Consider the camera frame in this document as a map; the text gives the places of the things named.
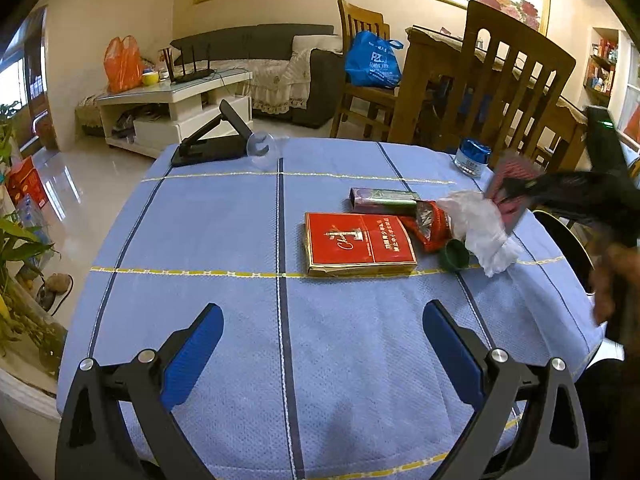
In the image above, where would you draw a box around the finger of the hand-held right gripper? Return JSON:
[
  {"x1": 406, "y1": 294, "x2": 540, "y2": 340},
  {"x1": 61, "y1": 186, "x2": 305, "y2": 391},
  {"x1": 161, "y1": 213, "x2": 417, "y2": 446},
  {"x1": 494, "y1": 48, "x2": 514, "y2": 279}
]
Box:
[{"x1": 496, "y1": 171, "x2": 552, "y2": 202}]

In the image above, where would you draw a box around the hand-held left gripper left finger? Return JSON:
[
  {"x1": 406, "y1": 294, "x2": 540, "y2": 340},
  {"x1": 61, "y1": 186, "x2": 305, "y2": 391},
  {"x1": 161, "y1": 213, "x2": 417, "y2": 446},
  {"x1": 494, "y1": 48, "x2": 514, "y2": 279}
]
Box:
[{"x1": 55, "y1": 303, "x2": 225, "y2": 480}]

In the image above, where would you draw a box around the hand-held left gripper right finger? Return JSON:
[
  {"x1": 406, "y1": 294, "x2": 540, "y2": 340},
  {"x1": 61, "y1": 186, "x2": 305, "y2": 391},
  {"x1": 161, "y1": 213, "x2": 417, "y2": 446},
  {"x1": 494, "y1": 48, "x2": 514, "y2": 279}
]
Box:
[{"x1": 422, "y1": 300, "x2": 591, "y2": 480}]

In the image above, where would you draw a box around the red patterned packet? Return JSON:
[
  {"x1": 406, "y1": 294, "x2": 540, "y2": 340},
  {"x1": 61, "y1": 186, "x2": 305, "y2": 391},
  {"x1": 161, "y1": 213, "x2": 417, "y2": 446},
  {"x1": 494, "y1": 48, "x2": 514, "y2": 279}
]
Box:
[{"x1": 484, "y1": 152, "x2": 546, "y2": 236}]

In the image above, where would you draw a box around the white plastic bag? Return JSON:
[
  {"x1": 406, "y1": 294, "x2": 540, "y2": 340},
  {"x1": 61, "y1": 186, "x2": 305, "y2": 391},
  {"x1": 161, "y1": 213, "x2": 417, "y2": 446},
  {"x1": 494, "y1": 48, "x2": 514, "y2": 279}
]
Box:
[{"x1": 437, "y1": 190, "x2": 523, "y2": 278}]

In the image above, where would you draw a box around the green bottle cap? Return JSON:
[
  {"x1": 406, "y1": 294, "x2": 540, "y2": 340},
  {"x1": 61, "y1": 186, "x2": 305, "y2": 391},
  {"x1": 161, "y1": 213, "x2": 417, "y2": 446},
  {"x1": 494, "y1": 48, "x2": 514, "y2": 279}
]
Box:
[{"x1": 440, "y1": 238, "x2": 472, "y2": 273}]

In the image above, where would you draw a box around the red foil snack wrapper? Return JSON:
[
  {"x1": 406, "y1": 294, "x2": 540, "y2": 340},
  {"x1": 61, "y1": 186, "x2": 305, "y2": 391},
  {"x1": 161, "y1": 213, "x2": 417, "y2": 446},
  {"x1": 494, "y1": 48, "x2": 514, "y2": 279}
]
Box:
[{"x1": 400, "y1": 200, "x2": 458, "y2": 253}]

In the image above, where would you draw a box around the purple green packet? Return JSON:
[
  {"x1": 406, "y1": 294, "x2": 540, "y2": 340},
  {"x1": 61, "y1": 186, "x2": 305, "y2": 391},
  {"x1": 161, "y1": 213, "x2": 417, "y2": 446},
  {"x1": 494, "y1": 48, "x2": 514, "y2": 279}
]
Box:
[{"x1": 348, "y1": 187, "x2": 421, "y2": 216}]

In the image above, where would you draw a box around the red cigarette carton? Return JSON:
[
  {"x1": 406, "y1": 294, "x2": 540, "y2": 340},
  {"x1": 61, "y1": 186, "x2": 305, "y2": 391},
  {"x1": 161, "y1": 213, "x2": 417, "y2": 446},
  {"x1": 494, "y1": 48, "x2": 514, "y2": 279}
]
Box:
[{"x1": 304, "y1": 211, "x2": 418, "y2": 277}]

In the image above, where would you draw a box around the clear plastic cup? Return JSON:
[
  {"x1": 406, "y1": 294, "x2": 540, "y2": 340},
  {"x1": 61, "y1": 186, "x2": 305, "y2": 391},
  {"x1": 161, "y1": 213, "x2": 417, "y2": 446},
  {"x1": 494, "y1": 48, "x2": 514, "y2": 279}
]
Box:
[{"x1": 245, "y1": 131, "x2": 291, "y2": 168}]

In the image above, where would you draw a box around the person's right hand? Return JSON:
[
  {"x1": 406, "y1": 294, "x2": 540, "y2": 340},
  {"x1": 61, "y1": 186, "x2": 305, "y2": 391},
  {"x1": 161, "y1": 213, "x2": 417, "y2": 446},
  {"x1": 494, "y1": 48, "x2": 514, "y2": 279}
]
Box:
[{"x1": 589, "y1": 244, "x2": 640, "y2": 326}]

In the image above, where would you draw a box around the blue lidded glass jar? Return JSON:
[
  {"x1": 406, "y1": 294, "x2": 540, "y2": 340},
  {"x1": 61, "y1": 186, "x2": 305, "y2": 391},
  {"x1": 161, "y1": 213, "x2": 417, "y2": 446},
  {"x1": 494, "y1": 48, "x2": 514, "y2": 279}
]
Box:
[{"x1": 454, "y1": 137, "x2": 493, "y2": 178}]

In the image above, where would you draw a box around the blue striped tablecloth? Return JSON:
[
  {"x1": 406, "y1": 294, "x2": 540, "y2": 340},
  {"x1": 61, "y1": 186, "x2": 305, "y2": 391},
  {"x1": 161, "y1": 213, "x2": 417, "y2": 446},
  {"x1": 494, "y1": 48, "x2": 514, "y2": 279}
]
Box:
[{"x1": 56, "y1": 137, "x2": 608, "y2": 480}]

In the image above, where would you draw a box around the wooden chair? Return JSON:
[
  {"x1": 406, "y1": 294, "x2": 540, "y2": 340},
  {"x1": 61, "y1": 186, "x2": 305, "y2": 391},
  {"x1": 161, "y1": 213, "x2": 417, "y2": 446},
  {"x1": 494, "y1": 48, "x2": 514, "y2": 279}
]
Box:
[
  {"x1": 435, "y1": 0, "x2": 577, "y2": 171},
  {"x1": 330, "y1": 0, "x2": 401, "y2": 138}
]

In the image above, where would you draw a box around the wooden dining table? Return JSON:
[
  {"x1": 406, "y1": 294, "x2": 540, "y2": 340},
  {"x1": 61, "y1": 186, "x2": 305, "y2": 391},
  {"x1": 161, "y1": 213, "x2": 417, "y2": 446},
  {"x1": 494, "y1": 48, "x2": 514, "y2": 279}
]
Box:
[{"x1": 387, "y1": 25, "x2": 588, "y2": 171}]

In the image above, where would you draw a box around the blue shopping bag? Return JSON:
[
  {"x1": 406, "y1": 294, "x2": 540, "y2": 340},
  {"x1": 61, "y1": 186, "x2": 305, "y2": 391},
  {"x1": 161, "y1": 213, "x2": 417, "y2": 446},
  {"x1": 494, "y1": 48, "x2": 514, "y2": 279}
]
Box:
[{"x1": 344, "y1": 30, "x2": 405, "y2": 90}]

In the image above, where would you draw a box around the black phone stand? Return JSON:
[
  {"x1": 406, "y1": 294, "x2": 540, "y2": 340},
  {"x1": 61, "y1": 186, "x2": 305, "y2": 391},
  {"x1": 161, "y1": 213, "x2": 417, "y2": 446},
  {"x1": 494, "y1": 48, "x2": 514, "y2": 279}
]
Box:
[{"x1": 171, "y1": 99, "x2": 256, "y2": 168}]

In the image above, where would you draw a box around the pack of water bottles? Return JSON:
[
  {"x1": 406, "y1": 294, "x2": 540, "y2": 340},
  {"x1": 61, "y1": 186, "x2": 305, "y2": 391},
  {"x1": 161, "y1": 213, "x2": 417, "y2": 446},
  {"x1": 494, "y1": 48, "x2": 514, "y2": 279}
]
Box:
[{"x1": 17, "y1": 194, "x2": 53, "y2": 256}]

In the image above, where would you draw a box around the lucky bamboo plant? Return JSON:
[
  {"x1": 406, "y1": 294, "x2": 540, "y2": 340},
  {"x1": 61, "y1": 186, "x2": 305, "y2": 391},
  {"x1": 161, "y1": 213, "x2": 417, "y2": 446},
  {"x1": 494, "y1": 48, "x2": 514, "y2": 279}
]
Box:
[{"x1": 0, "y1": 210, "x2": 68, "y2": 361}]

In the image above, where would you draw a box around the red gift box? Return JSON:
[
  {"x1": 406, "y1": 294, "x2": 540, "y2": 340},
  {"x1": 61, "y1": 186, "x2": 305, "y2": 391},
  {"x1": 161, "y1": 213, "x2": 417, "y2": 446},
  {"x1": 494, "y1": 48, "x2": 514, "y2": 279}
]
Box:
[{"x1": 5, "y1": 156, "x2": 48, "y2": 209}]

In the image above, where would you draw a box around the white coffee table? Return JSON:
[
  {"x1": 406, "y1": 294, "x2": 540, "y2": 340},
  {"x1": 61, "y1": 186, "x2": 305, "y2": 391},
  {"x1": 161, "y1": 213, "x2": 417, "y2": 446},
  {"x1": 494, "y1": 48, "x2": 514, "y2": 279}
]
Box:
[{"x1": 96, "y1": 69, "x2": 254, "y2": 160}]

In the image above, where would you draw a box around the beige lace sofa cover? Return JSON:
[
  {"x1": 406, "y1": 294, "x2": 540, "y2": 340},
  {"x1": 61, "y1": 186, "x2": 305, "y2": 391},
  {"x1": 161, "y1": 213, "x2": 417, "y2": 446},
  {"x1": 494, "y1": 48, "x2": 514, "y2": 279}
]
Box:
[{"x1": 215, "y1": 47, "x2": 326, "y2": 112}]

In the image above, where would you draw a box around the black wifi router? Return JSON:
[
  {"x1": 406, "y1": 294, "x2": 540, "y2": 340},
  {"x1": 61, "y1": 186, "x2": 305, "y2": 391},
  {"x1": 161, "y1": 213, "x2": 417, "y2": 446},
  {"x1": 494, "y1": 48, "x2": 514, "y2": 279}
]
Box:
[{"x1": 160, "y1": 45, "x2": 216, "y2": 84}]

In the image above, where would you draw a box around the green pothos plant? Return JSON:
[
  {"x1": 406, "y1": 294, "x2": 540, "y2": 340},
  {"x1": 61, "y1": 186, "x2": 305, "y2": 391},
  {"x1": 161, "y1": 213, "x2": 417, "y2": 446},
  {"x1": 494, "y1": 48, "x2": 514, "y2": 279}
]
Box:
[{"x1": 0, "y1": 102, "x2": 23, "y2": 166}]

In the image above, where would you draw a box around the orange plastic bag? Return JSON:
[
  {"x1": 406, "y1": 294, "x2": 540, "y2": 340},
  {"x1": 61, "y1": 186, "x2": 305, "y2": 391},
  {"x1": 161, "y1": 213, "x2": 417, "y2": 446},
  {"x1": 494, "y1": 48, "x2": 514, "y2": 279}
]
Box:
[{"x1": 103, "y1": 36, "x2": 144, "y2": 93}]

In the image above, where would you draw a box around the dark grey sofa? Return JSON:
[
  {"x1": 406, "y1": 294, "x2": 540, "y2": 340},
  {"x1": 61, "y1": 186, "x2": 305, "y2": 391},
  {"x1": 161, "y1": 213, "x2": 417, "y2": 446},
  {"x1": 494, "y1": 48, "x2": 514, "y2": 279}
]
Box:
[{"x1": 75, "y1": 23, "x2": 346, "y2": 136}]

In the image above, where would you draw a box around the wall shelf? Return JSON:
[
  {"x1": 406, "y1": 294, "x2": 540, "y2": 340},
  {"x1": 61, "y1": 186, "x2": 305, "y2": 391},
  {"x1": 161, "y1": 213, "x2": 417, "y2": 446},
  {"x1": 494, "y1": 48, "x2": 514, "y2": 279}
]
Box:
[{"x1": 582, "y1": 25, "x2": 623, "y2": 108}]

